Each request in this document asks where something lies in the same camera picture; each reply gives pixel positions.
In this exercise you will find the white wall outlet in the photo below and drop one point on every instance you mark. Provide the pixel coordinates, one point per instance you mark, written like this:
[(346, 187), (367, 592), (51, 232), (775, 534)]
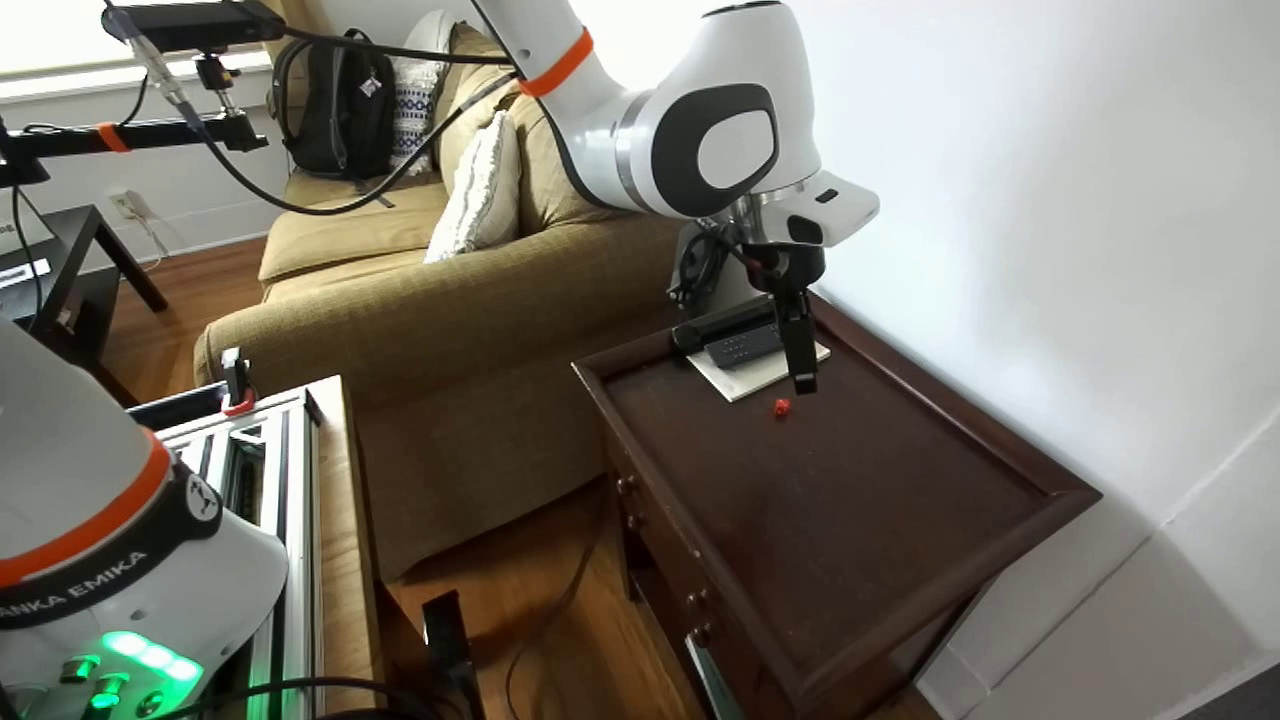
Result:
[(130, 211)]

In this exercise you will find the white paper pad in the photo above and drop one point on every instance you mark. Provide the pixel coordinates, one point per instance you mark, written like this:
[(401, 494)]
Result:
[(747, 382)]

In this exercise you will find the black block on floor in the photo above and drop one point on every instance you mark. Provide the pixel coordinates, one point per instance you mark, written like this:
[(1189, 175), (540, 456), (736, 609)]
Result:
[(450, 645)]

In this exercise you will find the olive fabric sofa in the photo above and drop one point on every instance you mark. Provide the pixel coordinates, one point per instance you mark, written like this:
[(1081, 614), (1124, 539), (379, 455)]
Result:
[(535, 293)]

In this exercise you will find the wide black remote control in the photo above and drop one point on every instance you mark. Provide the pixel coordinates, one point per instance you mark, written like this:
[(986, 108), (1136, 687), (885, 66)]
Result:
[(747, 345)]

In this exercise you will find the orange tape strip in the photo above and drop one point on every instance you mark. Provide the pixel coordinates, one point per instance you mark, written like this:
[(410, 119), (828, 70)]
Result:
[(115, 138)]

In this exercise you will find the black and red clamp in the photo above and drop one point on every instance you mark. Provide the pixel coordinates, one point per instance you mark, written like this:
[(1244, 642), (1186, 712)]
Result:
[(236, 382)]

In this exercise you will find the small orange object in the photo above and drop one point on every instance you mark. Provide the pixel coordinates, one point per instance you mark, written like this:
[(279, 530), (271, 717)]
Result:
[(781, 409)]

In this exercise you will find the black side table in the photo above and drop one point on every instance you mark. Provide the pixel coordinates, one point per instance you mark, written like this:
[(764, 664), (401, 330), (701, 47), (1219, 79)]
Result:
[(73, 281)]

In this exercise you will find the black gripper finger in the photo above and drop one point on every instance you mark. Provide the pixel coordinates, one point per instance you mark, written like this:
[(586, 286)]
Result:
[(792, 345), (808, 341)]

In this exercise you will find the black backpack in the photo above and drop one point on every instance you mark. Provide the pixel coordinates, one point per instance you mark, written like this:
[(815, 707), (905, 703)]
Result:
[(338, 104)]

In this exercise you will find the light wooden board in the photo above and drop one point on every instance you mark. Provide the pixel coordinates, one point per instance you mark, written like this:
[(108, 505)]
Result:
[(346, 563)]

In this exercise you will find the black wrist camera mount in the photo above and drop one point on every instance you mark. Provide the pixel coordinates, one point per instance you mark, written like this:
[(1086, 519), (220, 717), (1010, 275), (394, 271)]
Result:
[(701, 267)]

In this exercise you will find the long black remote control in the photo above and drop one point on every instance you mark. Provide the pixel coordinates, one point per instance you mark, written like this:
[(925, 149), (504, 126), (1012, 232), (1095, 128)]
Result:
[(723, 325)]

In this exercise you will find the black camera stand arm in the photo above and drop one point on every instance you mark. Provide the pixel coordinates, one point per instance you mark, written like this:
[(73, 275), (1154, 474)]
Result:
[(80, 138)]

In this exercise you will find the dark brown wooden table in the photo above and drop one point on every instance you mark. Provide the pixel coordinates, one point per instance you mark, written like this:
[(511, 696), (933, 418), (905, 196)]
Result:
[(827, 505)]

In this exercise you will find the white throw pillow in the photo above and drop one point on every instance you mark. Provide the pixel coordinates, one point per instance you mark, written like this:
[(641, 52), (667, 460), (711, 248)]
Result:
[(476, 194)]

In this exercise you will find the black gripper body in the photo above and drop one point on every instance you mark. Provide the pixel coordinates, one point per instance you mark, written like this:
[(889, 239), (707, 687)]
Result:
[(787, 252)]

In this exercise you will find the white patterned bag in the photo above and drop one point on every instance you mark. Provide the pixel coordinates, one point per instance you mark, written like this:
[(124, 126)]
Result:
[(419, 104)]

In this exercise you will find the black camera on stand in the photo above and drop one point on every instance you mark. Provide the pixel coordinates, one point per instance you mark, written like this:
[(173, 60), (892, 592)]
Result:
[(185, 23)]

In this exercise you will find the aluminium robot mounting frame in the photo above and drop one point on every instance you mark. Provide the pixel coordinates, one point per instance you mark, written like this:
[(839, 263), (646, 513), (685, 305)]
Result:
[(264, 482)]

